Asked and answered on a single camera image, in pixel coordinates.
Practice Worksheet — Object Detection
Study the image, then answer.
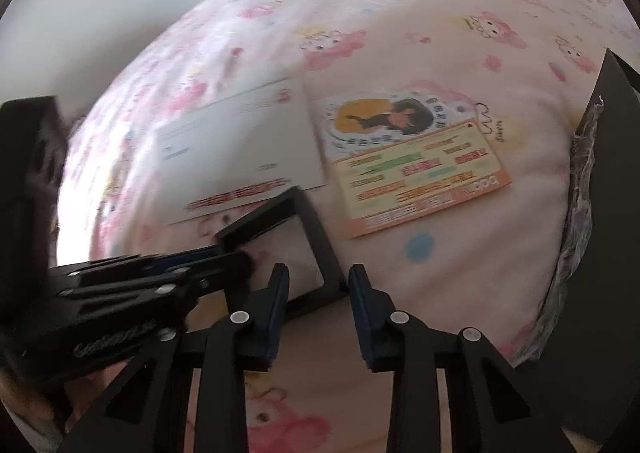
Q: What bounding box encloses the black square display case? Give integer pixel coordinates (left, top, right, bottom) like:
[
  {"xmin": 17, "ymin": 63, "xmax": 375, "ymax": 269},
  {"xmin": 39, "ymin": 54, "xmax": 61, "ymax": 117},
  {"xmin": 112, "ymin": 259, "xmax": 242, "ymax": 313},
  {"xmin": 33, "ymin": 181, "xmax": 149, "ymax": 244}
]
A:
[{"xmin": 217, "ymin": 186, "xmax": 349, "ymax": 319}]

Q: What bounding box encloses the white envelope with red print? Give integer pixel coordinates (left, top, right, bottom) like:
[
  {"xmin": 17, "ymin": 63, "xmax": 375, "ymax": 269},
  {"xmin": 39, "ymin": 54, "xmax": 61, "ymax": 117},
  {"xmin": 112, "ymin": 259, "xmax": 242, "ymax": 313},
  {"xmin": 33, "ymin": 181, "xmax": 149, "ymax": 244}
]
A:
[{"xmin": 155, "ymin": 80, "xmax": 328, "ymax": 226}]

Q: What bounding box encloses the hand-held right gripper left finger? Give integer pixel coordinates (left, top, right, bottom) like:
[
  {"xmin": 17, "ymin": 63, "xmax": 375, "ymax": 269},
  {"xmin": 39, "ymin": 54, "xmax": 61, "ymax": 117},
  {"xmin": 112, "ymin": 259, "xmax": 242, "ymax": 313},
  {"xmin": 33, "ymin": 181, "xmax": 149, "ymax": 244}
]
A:
[{"xmin": 60, "ymin": 265, "xmax": 291, "ymax": 453}]

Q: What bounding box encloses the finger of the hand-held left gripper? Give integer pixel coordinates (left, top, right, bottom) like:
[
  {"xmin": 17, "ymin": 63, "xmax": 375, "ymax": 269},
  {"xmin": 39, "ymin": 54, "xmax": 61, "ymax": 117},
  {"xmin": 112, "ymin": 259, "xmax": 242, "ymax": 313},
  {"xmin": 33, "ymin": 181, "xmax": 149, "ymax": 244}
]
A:
[
  {"xmin": 50, "ymin": 247, "xmax": 223, "ymax": 284},
  {"xmin": 55, "ymin": 252, "xmax": 253, "ymax": 314}
]

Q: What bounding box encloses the crumpled clear plastic wrap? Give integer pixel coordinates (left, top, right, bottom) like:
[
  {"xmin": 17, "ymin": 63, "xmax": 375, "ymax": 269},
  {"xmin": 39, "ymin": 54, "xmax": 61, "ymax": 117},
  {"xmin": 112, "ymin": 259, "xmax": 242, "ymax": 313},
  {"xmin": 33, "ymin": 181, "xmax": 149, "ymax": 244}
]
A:
[{"xmin": 542, "ymin": 96, "xmax": 607, "ymax": 364}]

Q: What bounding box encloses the clear sticker pack orange card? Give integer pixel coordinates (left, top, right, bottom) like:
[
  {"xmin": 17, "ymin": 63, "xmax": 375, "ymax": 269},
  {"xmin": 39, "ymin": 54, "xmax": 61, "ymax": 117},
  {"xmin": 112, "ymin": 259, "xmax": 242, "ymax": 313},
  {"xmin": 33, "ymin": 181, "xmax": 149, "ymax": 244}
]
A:
[{"xmin": 320, "ymin": 92, "xmax": 513, "ymax": 240}]

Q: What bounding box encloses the pink cartoon printed blanket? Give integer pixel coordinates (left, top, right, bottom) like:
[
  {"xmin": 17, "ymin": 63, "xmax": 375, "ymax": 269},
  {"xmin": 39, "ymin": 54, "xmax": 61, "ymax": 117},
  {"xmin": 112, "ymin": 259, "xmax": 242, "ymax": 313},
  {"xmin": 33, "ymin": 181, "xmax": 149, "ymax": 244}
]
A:
[{"xmin": 55, "ymin": 0, "xmax": 640, "ymax": 453}]

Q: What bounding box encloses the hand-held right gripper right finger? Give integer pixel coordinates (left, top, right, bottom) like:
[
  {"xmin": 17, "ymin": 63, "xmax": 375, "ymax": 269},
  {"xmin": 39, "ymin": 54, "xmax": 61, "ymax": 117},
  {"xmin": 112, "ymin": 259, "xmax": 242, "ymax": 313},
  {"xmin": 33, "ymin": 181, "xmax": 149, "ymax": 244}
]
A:
[{"xmin": 349, "ymin": 265, "xmax": 576, "ymax": 453}]

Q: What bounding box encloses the black cardboard box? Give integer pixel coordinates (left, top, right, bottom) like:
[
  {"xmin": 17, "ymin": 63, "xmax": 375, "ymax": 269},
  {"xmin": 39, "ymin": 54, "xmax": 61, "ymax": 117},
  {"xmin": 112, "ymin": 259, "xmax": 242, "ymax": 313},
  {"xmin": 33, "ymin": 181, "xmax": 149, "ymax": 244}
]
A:
[{"xmin": 539, "ymin": 48, "xmax": 640, "ymax": 453}]

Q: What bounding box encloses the person's left hand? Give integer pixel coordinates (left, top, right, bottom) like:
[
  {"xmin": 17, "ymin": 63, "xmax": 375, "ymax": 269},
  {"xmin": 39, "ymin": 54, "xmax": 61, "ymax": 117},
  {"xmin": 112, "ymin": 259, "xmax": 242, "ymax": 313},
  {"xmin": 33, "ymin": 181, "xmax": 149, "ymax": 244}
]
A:
[{"xmin": 60, "ymin": 360, "xmax": 136, "ymax": 429}]

